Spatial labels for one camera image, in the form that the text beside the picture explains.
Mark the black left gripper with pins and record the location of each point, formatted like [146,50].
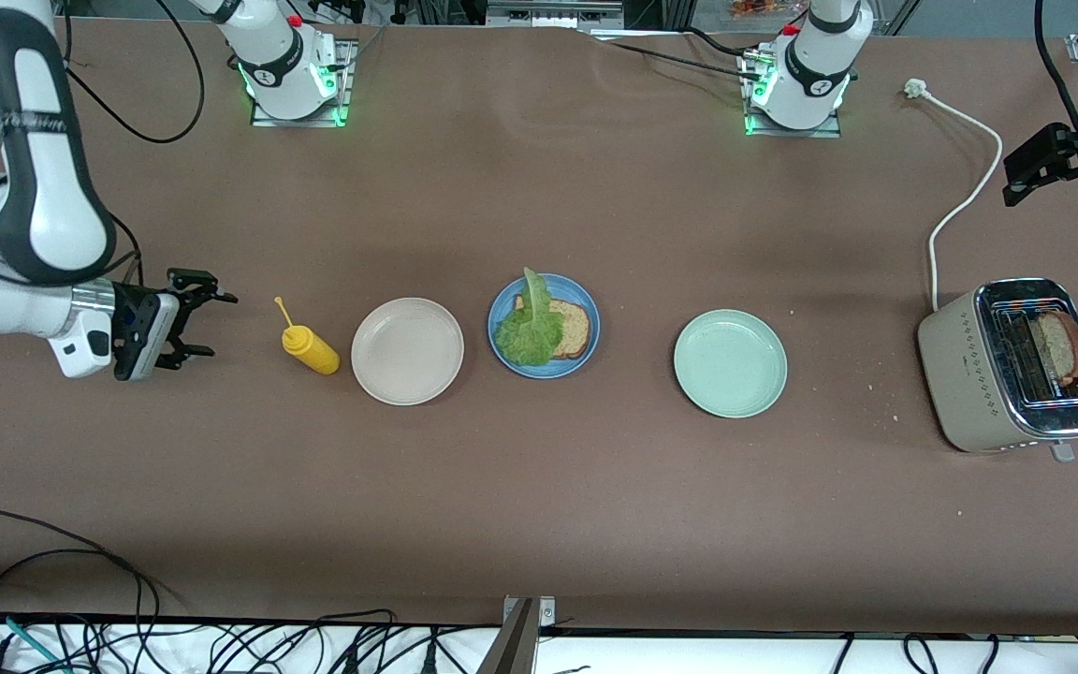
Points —
[1059,150]

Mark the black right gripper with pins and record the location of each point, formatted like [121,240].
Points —
[130,305]

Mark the yellow mustard squeeze bottle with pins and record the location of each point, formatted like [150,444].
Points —
[313,350]

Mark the green lettuce leaf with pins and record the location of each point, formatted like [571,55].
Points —
[530,332]

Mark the brown bread slice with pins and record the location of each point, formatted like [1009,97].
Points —
[1063,346]
[576,329]

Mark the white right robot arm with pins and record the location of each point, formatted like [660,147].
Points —
[43,140]

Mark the beige round plate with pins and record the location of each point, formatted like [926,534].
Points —
[408,352]

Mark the light green round plate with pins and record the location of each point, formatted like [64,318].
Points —
[731,363]

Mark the blue round plate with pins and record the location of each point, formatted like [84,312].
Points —
[567,285]

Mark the beige chrome toaster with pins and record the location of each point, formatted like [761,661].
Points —
[960,374]

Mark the orange snack package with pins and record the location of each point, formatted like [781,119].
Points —
[759,7]

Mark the grey power strip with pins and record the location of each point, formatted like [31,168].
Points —
[553,14]

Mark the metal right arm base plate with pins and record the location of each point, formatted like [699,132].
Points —
[296,123]

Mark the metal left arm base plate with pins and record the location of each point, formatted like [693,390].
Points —
[796,133]

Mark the metal table edge bracket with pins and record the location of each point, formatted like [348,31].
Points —
[516,646]

